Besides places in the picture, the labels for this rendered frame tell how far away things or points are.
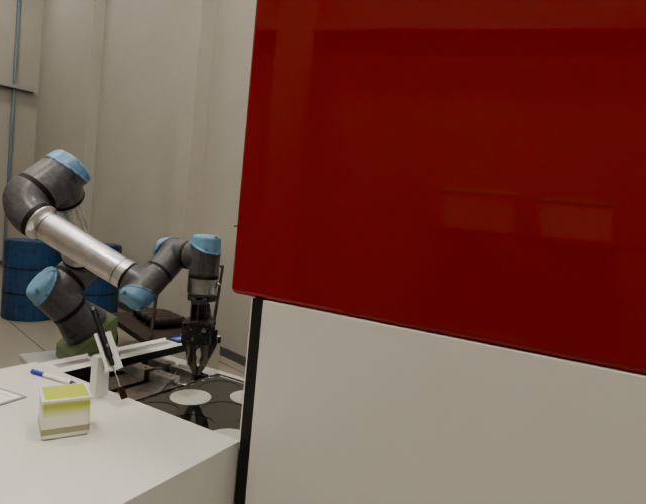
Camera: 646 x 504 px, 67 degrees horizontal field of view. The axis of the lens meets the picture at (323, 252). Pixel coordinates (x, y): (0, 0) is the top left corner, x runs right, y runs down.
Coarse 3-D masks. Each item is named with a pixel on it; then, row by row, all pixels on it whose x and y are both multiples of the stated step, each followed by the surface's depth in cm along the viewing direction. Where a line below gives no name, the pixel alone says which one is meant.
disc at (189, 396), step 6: (180, 390) 123; (186, 390) 124; (192, 390) 124; (198, 390) 125; (174, 396) 119; (180, 396) 120; (186, 396) 120; (192, 396) 120; (198, 396) 121; (204, 396) 121; (210, 396) 122; (180, 402) 116; (186, 402) 116; (192, 402) 117; (198, 402) 117; (204, 402) 117
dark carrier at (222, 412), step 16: (192, 384) 129; (208, 384) 130; (224, 384) 131; (240, 384) 132; (144, 400) 115; (160, 400) 116; (224, 400) 120; (176, 416) 108; (192, 416) 109; (208, 416) 110; (224, 416) 111; (240, 416) 111
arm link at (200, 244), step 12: (192, 240) 120; (204, 240) 119; (216, 240) 120; (192, 252) 120; (204, 252) 119; (216, 252) 120; (192, 264) 120; (204, 264) 119; (216, 264) 121; (192, 276) 120; (204, 276) 119; (216, 276) 122
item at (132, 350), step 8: (136, 344) 140; (144, 344) 141; (152, 344) 142; (160, 344) 144; (168, 344) 143; (176, 344) 144; (120, 352) 132; (128, 352) 133; (136, 352) 132; (144, 352) 133; (56, 360) 119; (64, 360) 120; (72, 360) 121; (80, 360) 122; (88, 360) 123; (56, 368) 114; (64, 368) 114; (72, 368) 115; (80, 368) 116
